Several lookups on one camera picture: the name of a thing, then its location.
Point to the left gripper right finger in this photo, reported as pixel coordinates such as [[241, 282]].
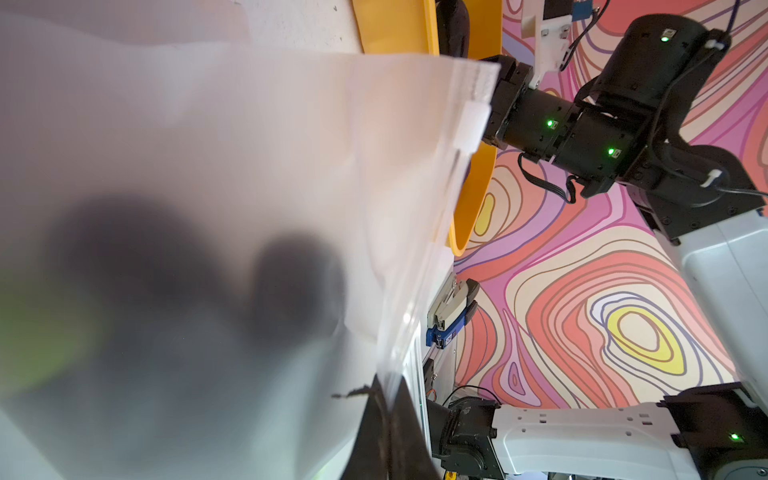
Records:
[[409, 458]]

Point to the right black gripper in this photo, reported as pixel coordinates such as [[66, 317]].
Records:
[[594, 145]]

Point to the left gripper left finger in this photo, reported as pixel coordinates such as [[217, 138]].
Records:
[[370, 454]]

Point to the eggplant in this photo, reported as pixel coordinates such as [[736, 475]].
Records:
[[171, 315], [453, 27]]

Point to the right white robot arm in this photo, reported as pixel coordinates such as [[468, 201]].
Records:
[[621, 322]]

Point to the eggplant in tray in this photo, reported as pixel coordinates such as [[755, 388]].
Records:
[[453, 27]]

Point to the blue and white tool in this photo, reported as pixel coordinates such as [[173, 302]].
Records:
[[452, 309]]

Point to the yellow plastic tray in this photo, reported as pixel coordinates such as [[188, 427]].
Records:
[[396, 27]]

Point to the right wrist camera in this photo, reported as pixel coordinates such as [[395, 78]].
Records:
[[550, 23]]

